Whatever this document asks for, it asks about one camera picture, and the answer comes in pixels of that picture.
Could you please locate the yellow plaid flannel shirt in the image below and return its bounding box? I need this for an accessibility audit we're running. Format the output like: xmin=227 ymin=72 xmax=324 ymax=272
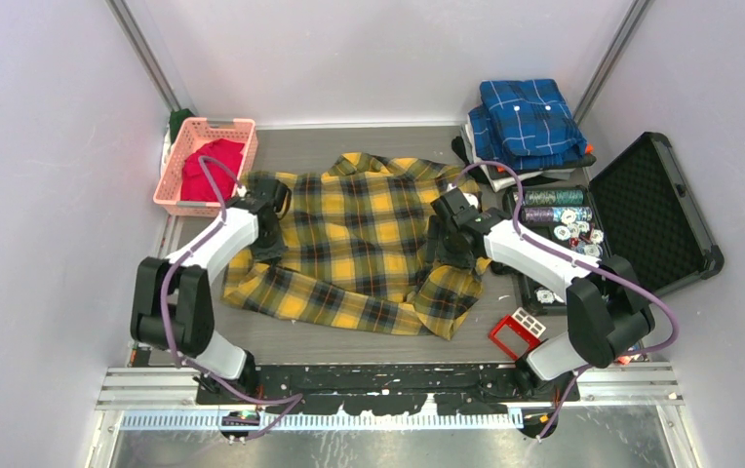
xmin=221 ymin=152 xmax=489 ymax=339

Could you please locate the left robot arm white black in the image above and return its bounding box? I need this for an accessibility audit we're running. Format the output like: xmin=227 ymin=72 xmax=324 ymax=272
xmin=130 ymin=178 xmax=291 ymax=404

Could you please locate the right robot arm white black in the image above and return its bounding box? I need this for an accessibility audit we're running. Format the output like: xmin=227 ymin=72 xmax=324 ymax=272
xmin=431 ymin=188 xmax=655 ymax=401

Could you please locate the pink plastic laundry basket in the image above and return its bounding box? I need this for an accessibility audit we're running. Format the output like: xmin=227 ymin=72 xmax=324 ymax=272
xmin=153 ymin=117 xmax=258 ymax=217

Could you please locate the white folded garment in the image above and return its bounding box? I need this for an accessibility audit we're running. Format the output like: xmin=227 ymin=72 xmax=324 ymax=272
xmin=460 ymin=123 xmax=575 ymax=192

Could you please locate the red garment in basket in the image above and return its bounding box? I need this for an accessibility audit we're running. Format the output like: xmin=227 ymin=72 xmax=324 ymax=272
xmin=180 ymin=138 xmax=245 ymax=202

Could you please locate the green and white cloth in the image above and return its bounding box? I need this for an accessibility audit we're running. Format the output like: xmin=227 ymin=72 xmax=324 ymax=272
xmin=163 ymin=108 xmax=195 ymax=157

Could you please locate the blue plaid folded shirt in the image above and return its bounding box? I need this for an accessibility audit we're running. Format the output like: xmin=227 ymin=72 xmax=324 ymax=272
xmin=468 ymin=79 xmax=593 ymax=172

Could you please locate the black foam-lined carrying case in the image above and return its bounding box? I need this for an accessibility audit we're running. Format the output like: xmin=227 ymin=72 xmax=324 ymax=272
xmin=501 ymin=132 xmax=725 ymax=296

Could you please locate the red plastic frame block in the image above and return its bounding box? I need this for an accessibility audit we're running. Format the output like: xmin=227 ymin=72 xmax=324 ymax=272
xmin=488 ymin=307 xmax=547 ymax=362

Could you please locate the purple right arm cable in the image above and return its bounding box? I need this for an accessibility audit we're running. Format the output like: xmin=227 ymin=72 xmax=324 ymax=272
xmin=453 ymin=160 xmax=680 ymax=443

